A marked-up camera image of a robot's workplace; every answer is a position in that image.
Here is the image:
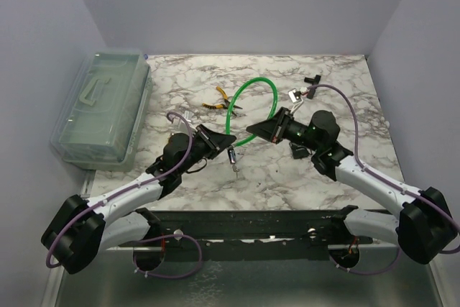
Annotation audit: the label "black padlock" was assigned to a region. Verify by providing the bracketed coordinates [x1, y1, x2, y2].
[290, 142, 311, 160]

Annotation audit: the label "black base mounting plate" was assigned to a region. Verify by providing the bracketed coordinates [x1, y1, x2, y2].
[141, 208, 372, 262]

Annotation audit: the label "yellow handled pliers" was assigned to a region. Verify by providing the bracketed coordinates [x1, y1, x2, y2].
[202, 86, 230, 110]

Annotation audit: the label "small silver key bunch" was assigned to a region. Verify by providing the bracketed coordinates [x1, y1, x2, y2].
[231, 164, 239, 177]

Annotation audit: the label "green cable lock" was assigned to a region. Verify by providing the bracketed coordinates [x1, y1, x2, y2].
[225, 77, 278, 165]

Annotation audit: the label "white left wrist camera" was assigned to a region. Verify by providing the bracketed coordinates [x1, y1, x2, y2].
[176, 111, 193, 134]

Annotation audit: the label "clear plastic storage box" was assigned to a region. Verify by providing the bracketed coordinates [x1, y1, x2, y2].
[50, 48, 152, 172]

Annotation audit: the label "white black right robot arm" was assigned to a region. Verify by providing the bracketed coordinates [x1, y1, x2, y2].
[247, 108, 459, 264]

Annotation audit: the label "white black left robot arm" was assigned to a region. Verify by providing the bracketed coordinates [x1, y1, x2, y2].
[41, 125, 236, 274]

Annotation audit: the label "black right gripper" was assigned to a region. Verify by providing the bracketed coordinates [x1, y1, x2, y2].
[247, 107, 321, 152]

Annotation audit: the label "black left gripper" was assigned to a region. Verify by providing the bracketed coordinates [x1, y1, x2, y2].
[179, 124, 236, 175]

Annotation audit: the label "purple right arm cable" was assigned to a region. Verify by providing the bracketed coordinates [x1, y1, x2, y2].
[307, 83, 460, 275]

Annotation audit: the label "black T-shaped tool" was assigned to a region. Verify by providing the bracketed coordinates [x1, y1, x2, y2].
[304, 75, 321, 99]

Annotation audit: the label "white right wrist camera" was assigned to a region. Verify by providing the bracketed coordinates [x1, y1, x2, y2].
[287, 87, 308, 114]

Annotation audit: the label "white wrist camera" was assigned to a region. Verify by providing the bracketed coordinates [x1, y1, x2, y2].
[176, 111, 193, 134]
[287, 87, 308, 114]

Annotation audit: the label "aluminium rail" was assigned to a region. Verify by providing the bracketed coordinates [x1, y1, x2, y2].
[114, 238, 403, 252]

